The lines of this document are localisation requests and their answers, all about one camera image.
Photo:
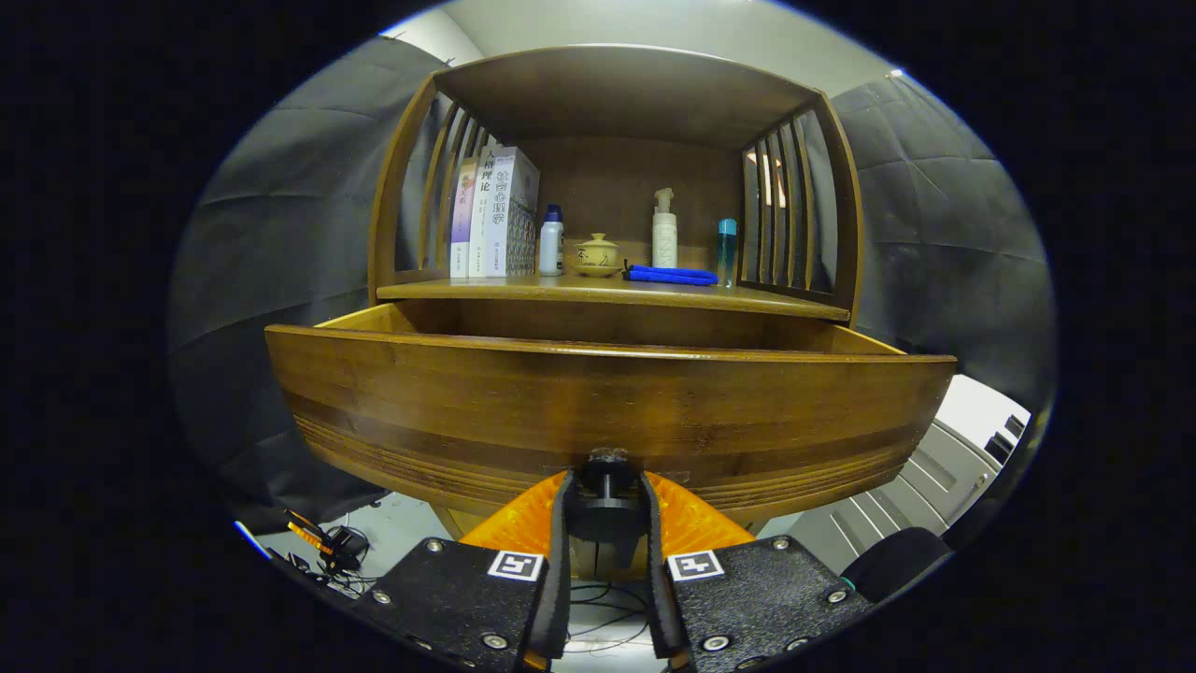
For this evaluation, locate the wooden cabinet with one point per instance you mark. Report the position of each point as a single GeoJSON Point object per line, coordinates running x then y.
{"type": "Point", "coordinates": [607, 103]}

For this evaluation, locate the wooden countertop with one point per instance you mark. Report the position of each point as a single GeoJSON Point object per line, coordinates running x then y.
{"type": "Point", "coordinates": [579, 288]}

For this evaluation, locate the wooden drawer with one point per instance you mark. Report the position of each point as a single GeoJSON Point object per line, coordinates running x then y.
{"type": "Point", "coordinates": [561, 402]}

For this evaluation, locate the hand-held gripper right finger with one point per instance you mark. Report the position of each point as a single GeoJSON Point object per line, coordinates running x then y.
{"type": "Point", "coordinates": [656, 579]}

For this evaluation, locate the yellow lidded teacup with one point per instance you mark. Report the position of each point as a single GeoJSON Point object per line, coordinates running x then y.
{"type": "Point", "coordinates": [597, 254]}

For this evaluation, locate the white filing cabinet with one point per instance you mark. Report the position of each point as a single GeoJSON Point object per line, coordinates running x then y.
{"type": "Point", "coordinates": [934, 477]}

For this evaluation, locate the orange hand tool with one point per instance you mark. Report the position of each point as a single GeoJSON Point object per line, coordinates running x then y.
{"type": "Point", "coordinates": [308, 537]}

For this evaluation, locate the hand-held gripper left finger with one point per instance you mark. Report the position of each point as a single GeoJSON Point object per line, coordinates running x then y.
{"type": "Point", "coordinates": [558, 579]}

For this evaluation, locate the black power adapter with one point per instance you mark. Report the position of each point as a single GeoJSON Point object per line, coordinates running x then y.
{"type": "Point", "coordinates": [344, 547]}

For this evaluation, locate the white patterned book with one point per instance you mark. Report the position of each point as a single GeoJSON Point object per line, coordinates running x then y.
{"type": "Point", "coordinates": [509, 206]}

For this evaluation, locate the folded blue cloth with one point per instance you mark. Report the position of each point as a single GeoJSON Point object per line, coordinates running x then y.
{"type": "Point", "coordinates": [668, 275]}

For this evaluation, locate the cream pump bottle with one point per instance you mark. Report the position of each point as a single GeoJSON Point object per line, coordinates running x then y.
{"type": "Point", "coordinates": [664, 238]}

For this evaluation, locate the white bottle blue cap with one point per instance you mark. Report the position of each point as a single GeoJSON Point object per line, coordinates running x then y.
{"type": "Point", "coordinates": [551, 248]}

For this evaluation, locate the purple book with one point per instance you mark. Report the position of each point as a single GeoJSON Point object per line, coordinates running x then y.
{"type": "Point", "coordinates": [461, 224]}

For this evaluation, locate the teal bottle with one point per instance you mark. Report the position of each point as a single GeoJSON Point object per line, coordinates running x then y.
{"type": "Point", "coordinates": [727, 252]}

